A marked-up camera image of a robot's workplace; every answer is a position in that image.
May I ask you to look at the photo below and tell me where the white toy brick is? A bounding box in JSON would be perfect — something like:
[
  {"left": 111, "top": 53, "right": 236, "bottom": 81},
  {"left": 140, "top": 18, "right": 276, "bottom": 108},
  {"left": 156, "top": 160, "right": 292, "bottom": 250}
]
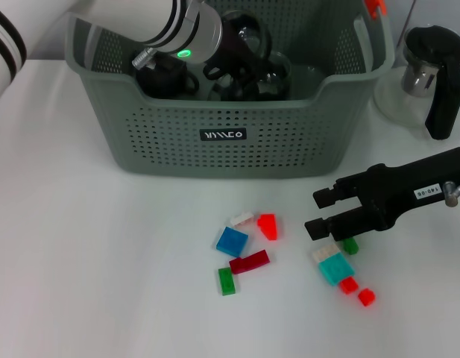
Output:
[
  {"left": 312, "top": 244, "right": 341, "bottom": 264},
  {"left": 230, "top": 211, "right": 255, "bottom": 229}
]

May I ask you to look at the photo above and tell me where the grey perforated storage bin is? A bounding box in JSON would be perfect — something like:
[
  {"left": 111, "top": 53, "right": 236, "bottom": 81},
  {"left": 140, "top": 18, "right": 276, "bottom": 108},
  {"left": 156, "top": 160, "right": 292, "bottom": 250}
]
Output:
[{"left": 64, "top": 0, "right": 397, "bottom": 179}]

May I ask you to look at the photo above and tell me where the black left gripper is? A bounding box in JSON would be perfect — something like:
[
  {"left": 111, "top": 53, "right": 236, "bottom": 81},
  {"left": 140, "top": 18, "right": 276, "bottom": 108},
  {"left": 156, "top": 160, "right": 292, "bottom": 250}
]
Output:
[{"left": 203, "top": 22, "right": 276, "bottom": 87}]

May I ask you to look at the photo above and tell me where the dark clay teapot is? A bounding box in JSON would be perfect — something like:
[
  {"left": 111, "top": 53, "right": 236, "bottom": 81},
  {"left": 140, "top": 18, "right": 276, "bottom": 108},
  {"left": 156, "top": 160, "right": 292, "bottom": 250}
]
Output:
[{"left": 134, "top": 51, "right": 200, "bottom": 98}]

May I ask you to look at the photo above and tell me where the glass teapot black handle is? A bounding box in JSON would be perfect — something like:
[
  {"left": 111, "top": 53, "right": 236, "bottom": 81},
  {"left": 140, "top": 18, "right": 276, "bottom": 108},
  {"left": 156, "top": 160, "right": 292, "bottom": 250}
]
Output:
[{"left": 373, "top": 25, "right": 460, "bottom": 141}]

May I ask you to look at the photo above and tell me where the cyan square toy plate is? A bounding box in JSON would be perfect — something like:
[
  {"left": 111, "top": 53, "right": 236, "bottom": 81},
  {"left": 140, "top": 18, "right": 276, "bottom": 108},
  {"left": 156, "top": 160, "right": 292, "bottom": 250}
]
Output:
[{"left": 318, "top": 252, "right": 356, "bottom": 287}]

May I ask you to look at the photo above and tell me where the silver left wrist stub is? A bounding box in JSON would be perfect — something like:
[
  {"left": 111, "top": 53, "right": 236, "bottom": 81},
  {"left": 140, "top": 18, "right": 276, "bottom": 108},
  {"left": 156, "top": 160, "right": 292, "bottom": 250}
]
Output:
[{"left": 131, "top": 47, "right": 157, "bottom": 70}]

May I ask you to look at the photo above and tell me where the blue square toy plate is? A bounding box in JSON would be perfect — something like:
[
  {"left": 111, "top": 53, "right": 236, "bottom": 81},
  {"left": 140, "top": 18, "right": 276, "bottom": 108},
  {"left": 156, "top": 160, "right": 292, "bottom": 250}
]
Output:
[{"left": 215, "top": 226, "right": 249, "bottom": 258}]

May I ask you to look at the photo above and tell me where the thin dark wall strip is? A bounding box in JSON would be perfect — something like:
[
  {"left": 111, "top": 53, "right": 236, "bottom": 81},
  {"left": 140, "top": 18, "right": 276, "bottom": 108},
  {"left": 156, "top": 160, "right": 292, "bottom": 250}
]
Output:
[{"left": 402, "top": 0, "right": 418, "bottom": 39}]

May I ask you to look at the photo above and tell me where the dark red long brick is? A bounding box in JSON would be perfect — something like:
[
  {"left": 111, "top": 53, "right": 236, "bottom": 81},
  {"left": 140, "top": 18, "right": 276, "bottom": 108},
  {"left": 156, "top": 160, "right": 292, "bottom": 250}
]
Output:
[{"left": 228, "top": 249, "right": 271, "bottom": 275}]

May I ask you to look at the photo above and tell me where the red sloped toy brick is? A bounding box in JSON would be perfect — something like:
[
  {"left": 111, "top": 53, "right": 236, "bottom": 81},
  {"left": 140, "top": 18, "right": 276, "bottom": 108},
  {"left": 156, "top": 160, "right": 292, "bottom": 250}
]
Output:
[{"left": 256, "top": 213, "right": 281, "bottom": 242}]

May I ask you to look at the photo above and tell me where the small red toy brick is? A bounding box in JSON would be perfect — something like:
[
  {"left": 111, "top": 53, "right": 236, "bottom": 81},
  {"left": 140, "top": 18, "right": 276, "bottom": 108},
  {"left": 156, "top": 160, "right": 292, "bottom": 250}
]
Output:
[
  {"left": 358, "top": 287, "right": 376, "bottom": 307},
  {"left": 340, "top": 276, "right": 359, "bottom": 295}
]

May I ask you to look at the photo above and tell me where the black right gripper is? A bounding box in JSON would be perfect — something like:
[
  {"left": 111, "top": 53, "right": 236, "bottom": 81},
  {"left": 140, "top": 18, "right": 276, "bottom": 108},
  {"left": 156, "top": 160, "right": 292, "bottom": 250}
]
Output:
[{"left": 303, "top": 147, "right": 460, "bottom": 242}]

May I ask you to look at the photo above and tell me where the green toy brick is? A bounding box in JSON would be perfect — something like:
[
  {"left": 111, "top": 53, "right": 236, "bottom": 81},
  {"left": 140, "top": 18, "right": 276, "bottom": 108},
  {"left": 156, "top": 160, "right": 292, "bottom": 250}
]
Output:
[
  {"left": 341, "top": 237, "right": 360, "bottom": 255},
  {"left": 217, "top": 266, "right": 238, "bottom": 298}
]

